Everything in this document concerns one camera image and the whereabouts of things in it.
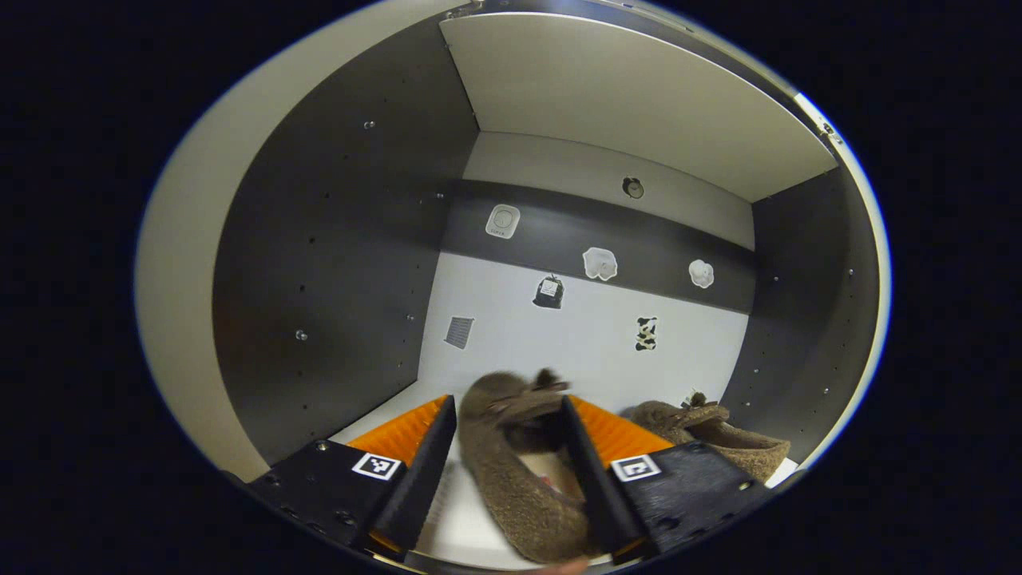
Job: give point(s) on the white shoe cabinet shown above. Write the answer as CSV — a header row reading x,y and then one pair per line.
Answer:
x,y
599,96

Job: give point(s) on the brown felt shoe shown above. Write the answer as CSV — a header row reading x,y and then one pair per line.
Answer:
x,y
734,443
511,495

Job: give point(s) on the white door with camera sticker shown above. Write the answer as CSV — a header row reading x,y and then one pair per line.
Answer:
x,y
176,279

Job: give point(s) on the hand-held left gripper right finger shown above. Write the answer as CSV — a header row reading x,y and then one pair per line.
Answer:
x,y
595,487

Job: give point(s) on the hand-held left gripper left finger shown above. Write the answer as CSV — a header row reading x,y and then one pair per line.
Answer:
x,y
419,487

